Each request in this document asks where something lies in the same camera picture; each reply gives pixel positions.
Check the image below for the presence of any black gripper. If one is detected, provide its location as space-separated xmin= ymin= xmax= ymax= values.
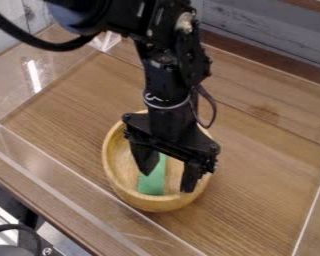
xmin=122 ymin=113 xmax=220 ymax=193

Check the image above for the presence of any green rectangular block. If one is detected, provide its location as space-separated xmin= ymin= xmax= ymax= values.
xmin=137 ymin=154 xmax=166 ymax=196

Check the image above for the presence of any brown wooden bowl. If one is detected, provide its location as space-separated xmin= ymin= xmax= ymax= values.
xmin=101 ymin=121 xmax=212 ymax=213

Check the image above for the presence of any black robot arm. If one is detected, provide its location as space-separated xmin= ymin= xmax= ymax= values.
xmin=45 ymin=0 xmax=220 ymax=193

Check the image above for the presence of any black metal table frame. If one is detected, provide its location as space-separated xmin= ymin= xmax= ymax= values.
xmin=0 ymin=185 xmax=65 ymax=256

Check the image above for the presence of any clear acrylic corner bracket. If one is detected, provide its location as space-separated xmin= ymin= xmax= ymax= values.
xmin=89 ymin=31 xmax=121 ymax=52

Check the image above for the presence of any clear acrylic tray wall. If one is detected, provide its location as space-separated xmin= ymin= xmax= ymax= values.
xmin=0 ymin=23 xmax=320 ymax=256

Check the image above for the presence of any black cable bottom left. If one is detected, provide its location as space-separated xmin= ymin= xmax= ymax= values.
xmin=0 ymin=223 xmax=42 ymax=256

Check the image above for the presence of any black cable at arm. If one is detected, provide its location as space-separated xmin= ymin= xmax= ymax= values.
xmin=0 ymin=4 xmax=106 ymax=53

